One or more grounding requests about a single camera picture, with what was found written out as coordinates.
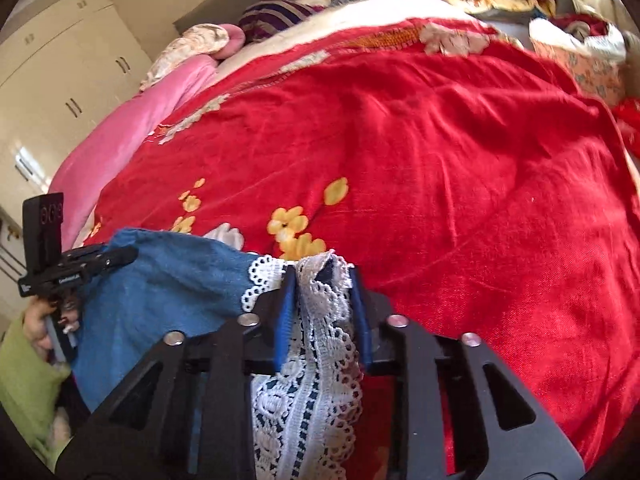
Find floral pink pillow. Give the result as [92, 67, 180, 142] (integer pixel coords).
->
[139, 23, 245, 92]

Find person's left hand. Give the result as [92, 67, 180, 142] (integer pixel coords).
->
[23, 297, 54, 360]

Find pink folded quilt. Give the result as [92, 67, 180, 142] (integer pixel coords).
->
[49, 54, 218, 249]

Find red floral bedspread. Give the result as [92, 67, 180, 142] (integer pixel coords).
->
[91, 18, 639, 466]

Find cream wardrobe with handles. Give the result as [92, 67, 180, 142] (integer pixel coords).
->
[0, 0, 154, 321]

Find red plastic bag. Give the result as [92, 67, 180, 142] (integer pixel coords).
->
[612, 98, 640, 158]

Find cream bed sheet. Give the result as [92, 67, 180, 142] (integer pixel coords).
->
[213, 0, 525, 88]

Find blue pants with lace hem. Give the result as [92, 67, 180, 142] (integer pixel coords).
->
[72, 229, 362, 479]

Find green sleeve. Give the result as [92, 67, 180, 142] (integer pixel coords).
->
[0, 314, 72, 470]

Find floral fabric laundry basket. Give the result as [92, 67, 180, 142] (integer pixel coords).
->
[528, 13, 627, 106]

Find purple striped pillow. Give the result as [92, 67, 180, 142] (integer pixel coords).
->
[238, 0, 332, 44]

